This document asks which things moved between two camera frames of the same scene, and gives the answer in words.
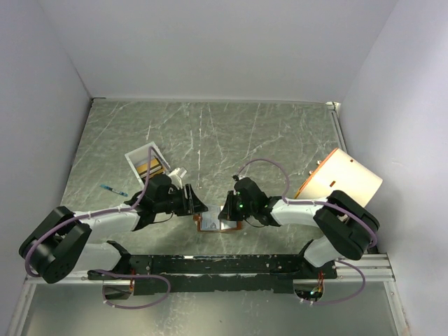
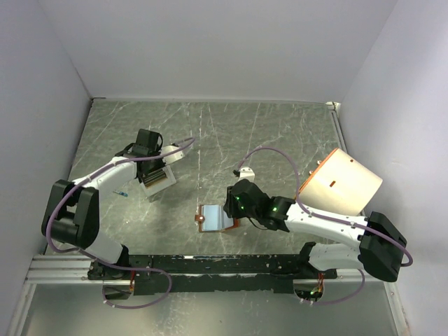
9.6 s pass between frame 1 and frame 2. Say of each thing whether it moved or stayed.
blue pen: stayed
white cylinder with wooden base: stayed
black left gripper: moved
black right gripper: stayed
